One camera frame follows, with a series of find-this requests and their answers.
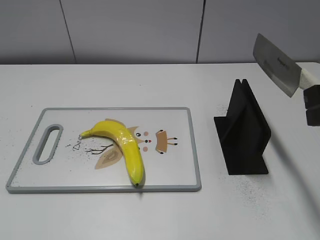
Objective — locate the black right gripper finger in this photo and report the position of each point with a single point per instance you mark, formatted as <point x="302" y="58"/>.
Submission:
<point x="311" y="98"/>

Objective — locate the white-handled kitchen knife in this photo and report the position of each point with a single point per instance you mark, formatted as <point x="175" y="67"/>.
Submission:
<point x="285" y="73"/>

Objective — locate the yellow plastic banana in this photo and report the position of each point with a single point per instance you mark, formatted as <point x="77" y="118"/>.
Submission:
<point x="124" y="139"/>

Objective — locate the black knife stand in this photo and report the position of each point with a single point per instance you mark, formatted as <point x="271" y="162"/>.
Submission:
<point x="243" y="132"/>

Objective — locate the white grey-rimmed cutting board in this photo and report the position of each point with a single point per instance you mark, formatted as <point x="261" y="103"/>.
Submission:
<point x="56" y="159"/>

